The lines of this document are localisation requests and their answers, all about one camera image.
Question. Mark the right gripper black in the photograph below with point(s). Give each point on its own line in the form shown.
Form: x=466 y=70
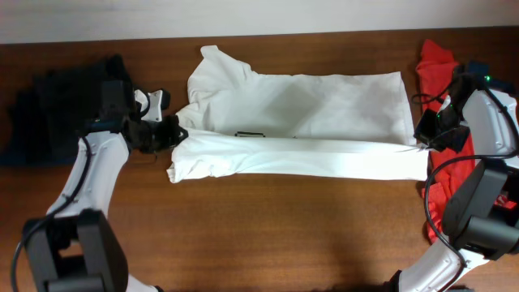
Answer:
x=442 y=132

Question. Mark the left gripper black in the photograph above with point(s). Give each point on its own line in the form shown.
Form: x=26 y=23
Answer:
x=163 y=135

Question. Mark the white printed t-shirt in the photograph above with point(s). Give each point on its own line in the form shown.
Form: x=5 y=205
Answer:
x=340 y=126

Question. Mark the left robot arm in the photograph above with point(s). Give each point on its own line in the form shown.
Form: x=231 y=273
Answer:
x=73 y=247

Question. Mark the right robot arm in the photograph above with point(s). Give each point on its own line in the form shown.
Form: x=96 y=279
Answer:
x=474 y=229

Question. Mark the folded black garment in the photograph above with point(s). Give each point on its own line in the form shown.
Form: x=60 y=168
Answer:
x=59 y=103

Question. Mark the folded navy garment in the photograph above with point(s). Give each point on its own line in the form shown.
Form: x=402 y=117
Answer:
x=16 y=142

